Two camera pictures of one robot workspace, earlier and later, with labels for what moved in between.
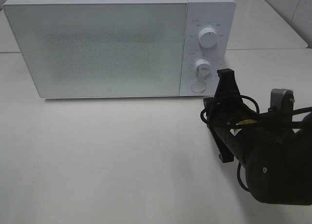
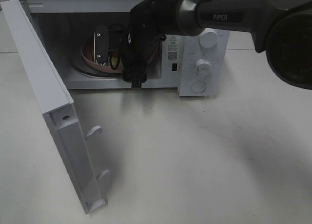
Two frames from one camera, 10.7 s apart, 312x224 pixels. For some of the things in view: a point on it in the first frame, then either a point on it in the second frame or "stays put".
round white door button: (198, 87) stays put
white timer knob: (203, 69) stays put
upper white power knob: (207, 37) stays put
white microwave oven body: (125, 43) stays put
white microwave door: (101, 50) → (69, 136)
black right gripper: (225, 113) → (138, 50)
